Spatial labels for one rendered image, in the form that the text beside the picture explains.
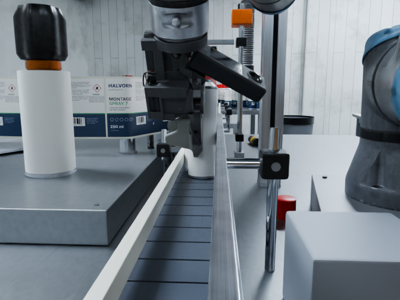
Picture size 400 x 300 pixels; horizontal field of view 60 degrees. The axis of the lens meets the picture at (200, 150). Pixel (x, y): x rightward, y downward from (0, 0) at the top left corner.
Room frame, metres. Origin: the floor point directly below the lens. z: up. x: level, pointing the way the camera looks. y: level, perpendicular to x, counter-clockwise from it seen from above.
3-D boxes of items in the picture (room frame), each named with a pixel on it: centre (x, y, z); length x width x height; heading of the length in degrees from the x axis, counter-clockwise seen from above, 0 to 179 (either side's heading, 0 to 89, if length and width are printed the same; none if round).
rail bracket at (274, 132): (0.37, -0.06, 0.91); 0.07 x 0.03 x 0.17; 87
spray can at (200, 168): (0.62, 0.00, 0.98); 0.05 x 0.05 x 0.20
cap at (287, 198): (0.54, -0.14, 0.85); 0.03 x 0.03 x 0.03
